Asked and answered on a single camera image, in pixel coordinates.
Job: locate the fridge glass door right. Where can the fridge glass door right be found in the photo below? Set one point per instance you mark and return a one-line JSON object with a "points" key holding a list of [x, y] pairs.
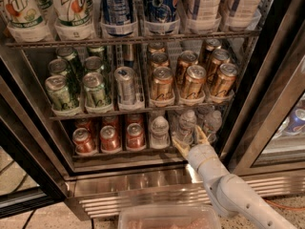
{"points": [[256, 143]]}

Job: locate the red can front left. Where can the red can front left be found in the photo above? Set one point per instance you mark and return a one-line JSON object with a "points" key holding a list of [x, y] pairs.
{"points": [[84, 144]]}

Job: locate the blue bottle right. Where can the blue bottle right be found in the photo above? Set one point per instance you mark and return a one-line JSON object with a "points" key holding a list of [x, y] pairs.
{"points": [[161, 15]]}

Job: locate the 7up bottle right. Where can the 7up bottle right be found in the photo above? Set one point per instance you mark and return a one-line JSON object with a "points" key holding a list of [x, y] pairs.
{"points": [[74, 19]]}

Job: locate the red can front middle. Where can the red can front middle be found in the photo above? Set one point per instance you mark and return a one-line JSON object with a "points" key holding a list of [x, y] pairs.
{"points": [[109, 140]]}

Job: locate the white bottle right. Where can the white bottle right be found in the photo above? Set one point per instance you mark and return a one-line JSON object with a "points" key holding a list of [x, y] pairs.
{"points": [[238, 14]]}

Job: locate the blue bottle left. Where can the blue bottle left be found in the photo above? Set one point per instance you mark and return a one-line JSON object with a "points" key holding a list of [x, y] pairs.
{"points": [[118, 16]]}

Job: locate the clear water bottle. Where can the clear water bottle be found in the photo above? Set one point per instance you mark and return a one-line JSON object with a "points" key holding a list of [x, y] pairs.
{"points": [[159, 133], [185, 127], [211, 124]]}

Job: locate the green can front left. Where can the green can front left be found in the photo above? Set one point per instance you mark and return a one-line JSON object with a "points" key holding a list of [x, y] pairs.
{"points": [[60, 94]]}

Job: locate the blue bottle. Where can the blue bottle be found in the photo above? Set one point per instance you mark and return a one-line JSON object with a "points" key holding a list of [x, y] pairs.
{"points": [[118, 16], [161, 15]]}

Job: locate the green can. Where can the green can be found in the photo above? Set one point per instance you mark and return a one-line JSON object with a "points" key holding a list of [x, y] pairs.
{"points": [[60, 94], [95, 64], [96, 90], [61, 66]]}

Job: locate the red can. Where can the red can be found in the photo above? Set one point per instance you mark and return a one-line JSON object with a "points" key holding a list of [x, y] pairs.
{"points": [[135, 138], [84, 144], [109, 140]]}

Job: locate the silver can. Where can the silver can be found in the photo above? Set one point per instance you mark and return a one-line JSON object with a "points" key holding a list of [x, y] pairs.
{"points": [[125, 79]]}

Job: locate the white bottle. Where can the white bottle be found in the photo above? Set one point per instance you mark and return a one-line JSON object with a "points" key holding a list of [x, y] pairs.
{"points": [[238, 14], [201, 15]]}

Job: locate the clear plastic container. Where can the clear plastic container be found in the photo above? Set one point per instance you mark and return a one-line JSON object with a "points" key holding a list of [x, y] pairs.
{"points": [[169, 216]]}

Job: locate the gold can front middle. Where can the gold can front middle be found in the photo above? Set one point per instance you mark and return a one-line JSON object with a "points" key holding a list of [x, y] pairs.
{"points": [[194, 79]]}

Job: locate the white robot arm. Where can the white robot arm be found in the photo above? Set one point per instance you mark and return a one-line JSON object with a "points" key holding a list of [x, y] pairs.
{"points": [[229, 194]]}

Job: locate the gold can front right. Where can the gold can front right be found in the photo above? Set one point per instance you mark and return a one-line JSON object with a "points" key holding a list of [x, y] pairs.
{"points": [[224, 79]]}

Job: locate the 7up bottle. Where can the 7up bottle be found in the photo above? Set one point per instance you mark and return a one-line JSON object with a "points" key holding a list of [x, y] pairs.
{"points": [[74, 19], [26, 21]]}

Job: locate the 7up bottle left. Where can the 7up bottle left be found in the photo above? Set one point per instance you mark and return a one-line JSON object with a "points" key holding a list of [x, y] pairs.
{"points": [[26, 21]]}

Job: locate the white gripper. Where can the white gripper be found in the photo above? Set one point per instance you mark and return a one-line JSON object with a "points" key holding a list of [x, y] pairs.
{"points": [[199, 154]]}

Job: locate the gold can front left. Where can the gold can front left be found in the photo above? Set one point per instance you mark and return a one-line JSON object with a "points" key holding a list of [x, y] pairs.
{"points": [[162, 84]]}

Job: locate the gold can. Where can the gold can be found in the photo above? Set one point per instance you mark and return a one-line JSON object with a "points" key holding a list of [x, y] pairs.
{"points": [[194, 79], [224, 79], [184, 60], [162, 84], [159, 59], [218, 57]]}

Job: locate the white bottle left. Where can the white bottle left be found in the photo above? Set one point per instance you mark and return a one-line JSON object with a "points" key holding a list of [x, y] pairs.
{"points": [[201, 15]]}

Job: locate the blue can behind glass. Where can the blue can behind glass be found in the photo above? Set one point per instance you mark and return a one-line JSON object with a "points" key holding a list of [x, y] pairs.
{"points": [[296, 122]]}

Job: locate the red can front right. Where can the red can front right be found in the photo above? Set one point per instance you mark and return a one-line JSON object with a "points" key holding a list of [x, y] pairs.
{"points": [[135, 138]]}

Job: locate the green can front right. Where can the green can front right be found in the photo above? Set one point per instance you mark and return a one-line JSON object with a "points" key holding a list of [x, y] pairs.
{"points": [[96, 90]]}

